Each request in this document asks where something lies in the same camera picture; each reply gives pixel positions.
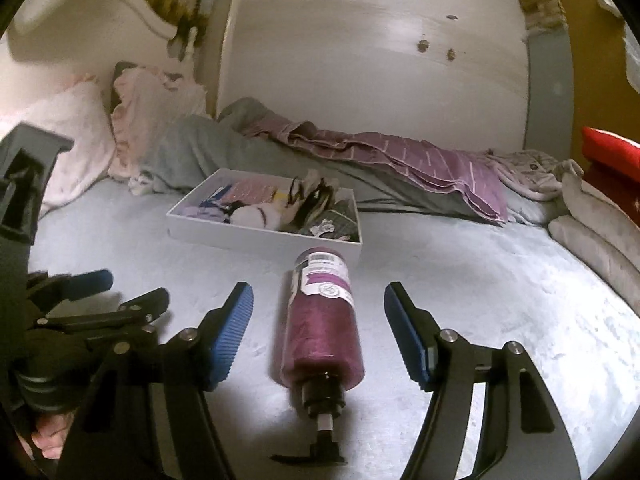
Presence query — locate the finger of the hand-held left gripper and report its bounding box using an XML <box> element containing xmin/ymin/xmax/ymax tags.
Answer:
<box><xmin>45</xmin><ymin>287</ymin><xmax>171</xmax><ymax>343</ymax></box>
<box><xmin>27</xmin><ymin>269</ymin><xmax>115</xmax><ymax>307</ymax></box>

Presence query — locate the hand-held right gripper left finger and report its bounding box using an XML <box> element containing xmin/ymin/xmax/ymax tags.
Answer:
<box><xmin>57</xmin><ymin>281</ymin><xmax>255</xmax><ymax>480</ymax></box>

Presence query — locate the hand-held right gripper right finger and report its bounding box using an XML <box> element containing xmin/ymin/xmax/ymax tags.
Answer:
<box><xmin>384</xmin><ymin>281</ymin><xmax>583</xmax><ymax>480</ymax></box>

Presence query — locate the purple pump bottle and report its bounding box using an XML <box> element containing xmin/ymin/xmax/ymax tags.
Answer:
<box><xmin>270</xmin><ymin>246</ymin><xmax>366</xmax><ymax>463</ymax></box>

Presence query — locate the white cardboard box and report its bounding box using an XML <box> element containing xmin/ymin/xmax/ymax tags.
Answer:
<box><xmin>166</xmin><ymin>167</ymin><xmax>362</xmax><ymax>271</ymax></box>

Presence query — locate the white plush dog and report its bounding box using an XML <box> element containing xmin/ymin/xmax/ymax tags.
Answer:
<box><xmin>222</xmin><ymin>202</ymin><xmax>286</xmax><ymax>233</ymax></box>

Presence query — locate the green plaid pouch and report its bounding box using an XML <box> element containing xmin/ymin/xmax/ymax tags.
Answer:
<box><xmin>300</xmin><ymin>200</ymin><xmax>360</xmax><ymax>243</ymax></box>

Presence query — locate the pink dotted cloth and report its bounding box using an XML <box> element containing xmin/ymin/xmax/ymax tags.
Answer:
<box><xmin>225</xmin><ymin>182</ymin><xmax>278</xmax><ymax>203</ymax></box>

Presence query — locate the person's left hand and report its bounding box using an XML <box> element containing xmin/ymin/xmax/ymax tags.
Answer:
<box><xmin>30</xmin><ymin>407</ymin><xmax>77</xmax><ymax>461</ymax></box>

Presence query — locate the small white cloth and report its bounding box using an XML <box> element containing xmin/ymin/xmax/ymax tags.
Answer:
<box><xmin>127</xmin><ymin>170</ymin><xmax>156</xmax><ymax>196</ymax></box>

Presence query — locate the pink floral pillow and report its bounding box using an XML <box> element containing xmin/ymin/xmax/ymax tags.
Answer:
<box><xmin>0</xmin><ymin>77</ymin><xmax>118</xmax><ymax>216</ymax></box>

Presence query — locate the purple striped blanket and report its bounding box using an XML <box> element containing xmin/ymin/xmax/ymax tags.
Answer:
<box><xmin>245</xmin><ymin>110</ymin><xmax>508</xmax><ymax>223</ymax></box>

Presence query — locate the grey blanket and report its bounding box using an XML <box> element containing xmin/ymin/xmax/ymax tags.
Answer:
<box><xmin>140</xmin><ymin>97</ymin><xmax>506</xmax><ymax>221</ymax></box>

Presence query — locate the pink ruffled pillow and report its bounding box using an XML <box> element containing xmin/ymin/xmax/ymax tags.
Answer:
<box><xmin>107</xmin><ymin>62</ymin><xmax>208</xmax><ymax>181</ymax></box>

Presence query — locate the white patterned cloth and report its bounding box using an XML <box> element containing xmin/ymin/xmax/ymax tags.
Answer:
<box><xmin>487</xmin><ymin>150</ymin><xmax>571</xmax><ymax>226</ymax></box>

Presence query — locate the beige plush blanket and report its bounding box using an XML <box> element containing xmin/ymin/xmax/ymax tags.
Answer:
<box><xmin>547</xmin><ymin>160</ymin><xmax>640</xmax><ymax>313</ymax></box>

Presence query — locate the white bed headboard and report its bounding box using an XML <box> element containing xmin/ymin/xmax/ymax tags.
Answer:
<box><xmin>10</xmin><ymin>0</ymin><xmax>201</xmax><ymax>61</ymax></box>

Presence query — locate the red cushion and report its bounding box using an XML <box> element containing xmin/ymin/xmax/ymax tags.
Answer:
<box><xmin>580</xmin><ymin>126</ymin><xmax>640</xmax><ymax>186</ymax></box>

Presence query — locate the white wardrobe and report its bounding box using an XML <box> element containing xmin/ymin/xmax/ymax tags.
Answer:
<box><xmin>215</xmin><ymin>0</ymin><xmax>531</xmax><ymax>161</ymax></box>

